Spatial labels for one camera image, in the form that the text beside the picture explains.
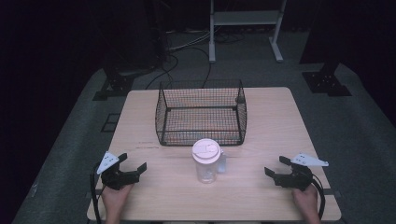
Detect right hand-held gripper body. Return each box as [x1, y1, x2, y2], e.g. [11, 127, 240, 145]
[274, 152, 330, 191]

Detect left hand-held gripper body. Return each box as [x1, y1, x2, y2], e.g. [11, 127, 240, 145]
[96, 151, 141, 191]

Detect person's left hand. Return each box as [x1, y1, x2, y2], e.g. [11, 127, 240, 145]
[101, 183, 135, 217]

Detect person's right hand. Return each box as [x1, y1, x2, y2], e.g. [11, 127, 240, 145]
[291, 184, 320, 217]

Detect dark floor socket plate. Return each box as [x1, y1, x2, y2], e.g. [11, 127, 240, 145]
[100, 112, 121, 133]

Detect clear plastic cup white lid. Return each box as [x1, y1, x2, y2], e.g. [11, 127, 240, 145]
[191, 138, 227, 185]

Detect black stand base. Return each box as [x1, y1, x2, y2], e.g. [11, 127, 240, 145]
[92, 65, 135, 102]
[302, 61, 353, 98]

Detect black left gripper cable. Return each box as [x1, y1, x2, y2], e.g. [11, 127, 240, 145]
[90, 161, 104, 224]

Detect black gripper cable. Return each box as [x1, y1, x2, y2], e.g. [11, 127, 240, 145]
[310, 174, 327, 220]
[90, 161, 104, 224]

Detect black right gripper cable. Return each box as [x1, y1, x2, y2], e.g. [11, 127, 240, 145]
[310, 174, 327, 220]

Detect black wire mesh basket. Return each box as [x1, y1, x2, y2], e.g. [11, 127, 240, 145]
[154, 78, 248, 147]

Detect black floor cable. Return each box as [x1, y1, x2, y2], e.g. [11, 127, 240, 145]
[181, 46, 213, 89]
[144, 53, 180, 91]

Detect white floor cables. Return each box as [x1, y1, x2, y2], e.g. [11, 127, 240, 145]
[166, 29, 213, 52]

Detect white metal table frame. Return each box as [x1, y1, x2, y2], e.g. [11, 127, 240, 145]
[208, 0, 288, 64]

